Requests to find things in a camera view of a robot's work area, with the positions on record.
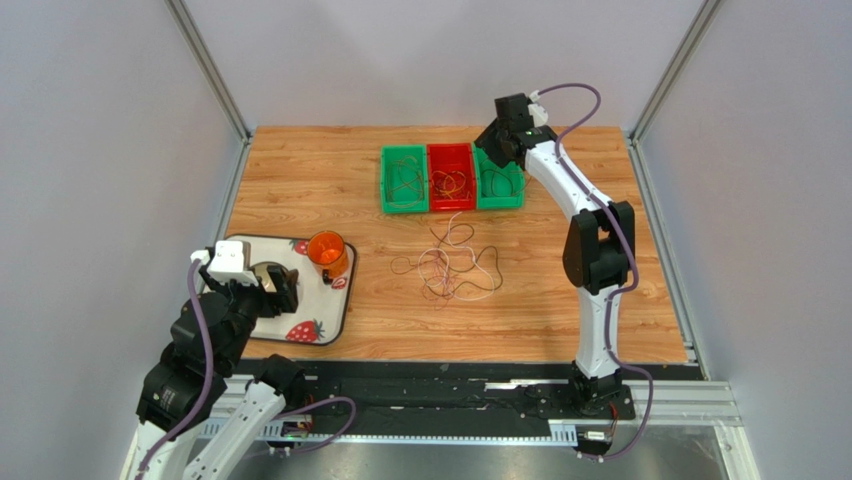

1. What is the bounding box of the red bin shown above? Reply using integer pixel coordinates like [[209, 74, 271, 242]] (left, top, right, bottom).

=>
[[426, 143, 477, 212]]

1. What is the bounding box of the strawberry pattern tray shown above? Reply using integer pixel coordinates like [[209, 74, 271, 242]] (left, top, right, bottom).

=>
[[231, 235, 357, 346]]

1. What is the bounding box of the grey bowl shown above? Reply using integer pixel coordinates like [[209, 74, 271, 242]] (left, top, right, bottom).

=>
[[251, 261, 288, 293]]

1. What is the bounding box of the black wire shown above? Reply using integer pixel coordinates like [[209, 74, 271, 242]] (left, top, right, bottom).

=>
[[480, 166, 527, 200]]

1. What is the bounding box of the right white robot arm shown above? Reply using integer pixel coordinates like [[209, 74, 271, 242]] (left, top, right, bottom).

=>
[[475, 93, 636, 411]]

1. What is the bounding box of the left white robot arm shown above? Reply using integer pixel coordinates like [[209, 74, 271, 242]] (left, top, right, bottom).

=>
[[130, 260, 307, 479]]

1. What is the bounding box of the white wire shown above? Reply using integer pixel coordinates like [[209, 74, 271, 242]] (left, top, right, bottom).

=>
[[417, 210, 499, 302]]

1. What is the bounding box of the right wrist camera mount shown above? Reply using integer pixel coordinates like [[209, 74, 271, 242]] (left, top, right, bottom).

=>
[[527, 90, 549, 127]]

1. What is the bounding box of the green bin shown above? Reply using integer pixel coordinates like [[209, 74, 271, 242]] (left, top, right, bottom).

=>
[[379, 144, 429, 214], [472, 144, 526, 210]]

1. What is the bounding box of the left green bin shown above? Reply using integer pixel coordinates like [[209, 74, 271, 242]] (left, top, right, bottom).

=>
[[379, 144, 429, 214]]

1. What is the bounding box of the orange plastic cup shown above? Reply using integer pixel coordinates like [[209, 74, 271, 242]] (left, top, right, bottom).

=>
[[307, 230, 350, 285]]

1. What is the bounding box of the aluminium frame rail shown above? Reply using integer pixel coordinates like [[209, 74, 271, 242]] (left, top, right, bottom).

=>
[[142, 372, 743, 447]]

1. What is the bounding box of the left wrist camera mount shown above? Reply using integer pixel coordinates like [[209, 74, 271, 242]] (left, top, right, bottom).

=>
[[190, 240, 259, 289]]

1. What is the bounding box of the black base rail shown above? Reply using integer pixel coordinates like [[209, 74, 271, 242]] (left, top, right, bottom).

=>
[[259, 359, 649, 446]]

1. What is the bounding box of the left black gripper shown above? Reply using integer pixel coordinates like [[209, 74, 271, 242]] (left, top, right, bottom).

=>
[[199, 263, 299, 372]]

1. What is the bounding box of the yellow wire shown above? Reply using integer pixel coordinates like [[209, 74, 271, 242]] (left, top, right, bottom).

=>
[[431, 167, 471, 200]]

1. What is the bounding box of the right green bin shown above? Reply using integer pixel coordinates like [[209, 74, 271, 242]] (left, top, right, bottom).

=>
[[472, 144, 526, 210]]

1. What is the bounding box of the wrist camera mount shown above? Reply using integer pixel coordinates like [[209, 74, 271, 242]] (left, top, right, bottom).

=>
[[527, 90, 549, 127], [190, 240, 259, 289]]

